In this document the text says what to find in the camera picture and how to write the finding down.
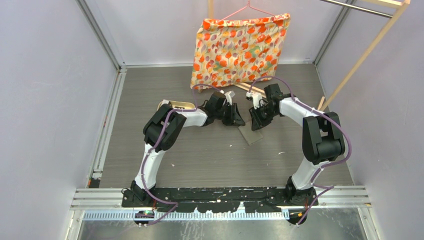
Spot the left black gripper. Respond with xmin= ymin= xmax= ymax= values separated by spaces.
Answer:
xmin=215 ymin=103 xmax=246 ymax=127

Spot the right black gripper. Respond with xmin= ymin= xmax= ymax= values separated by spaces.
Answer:
xmin=249 ymin=103 xmax=278 ymax=131

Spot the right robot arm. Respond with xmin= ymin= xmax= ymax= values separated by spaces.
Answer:
xmin=246 ymin=83 xmax=346 ymax=205

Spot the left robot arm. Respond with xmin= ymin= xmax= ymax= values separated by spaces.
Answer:
xmin=130 ymin=90 xmax=245 ymax=207

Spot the beige oval tray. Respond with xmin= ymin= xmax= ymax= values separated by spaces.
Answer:
xmin=157 ymin=99 xmax=196 ymax=110

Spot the floral fabric bag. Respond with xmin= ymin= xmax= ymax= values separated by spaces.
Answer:
xmin=190 ymin=13 xmax=291 ymax=89

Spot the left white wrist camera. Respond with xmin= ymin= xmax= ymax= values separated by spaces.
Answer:
xmin=219 ymin=90 xmax=235 ymax=106

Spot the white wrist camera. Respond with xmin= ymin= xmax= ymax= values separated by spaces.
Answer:
xmin=219 ymin=90 xmax=235 ymax=106
xmin=246 ymin=91 xmax=263 ymax=109

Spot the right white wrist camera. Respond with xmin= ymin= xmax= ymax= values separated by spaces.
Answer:
xmin=246 ymin=91 xmax=263 ymax=109

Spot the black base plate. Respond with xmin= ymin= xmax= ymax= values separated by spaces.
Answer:
xmin=121 ymin=186 xmax=318 ymax=213

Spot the pink wire hanger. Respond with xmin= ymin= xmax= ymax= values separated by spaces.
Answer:
xmin=221 ymin=0 xmax=276 ymax=22

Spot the aluminium front rail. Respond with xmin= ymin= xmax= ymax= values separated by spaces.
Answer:
xmin=70 ymin=186 xmax=372 ymax=224

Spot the wooden rack frame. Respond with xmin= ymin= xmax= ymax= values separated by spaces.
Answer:
xmin=207 ymin=0 xmax=412 ymax=112

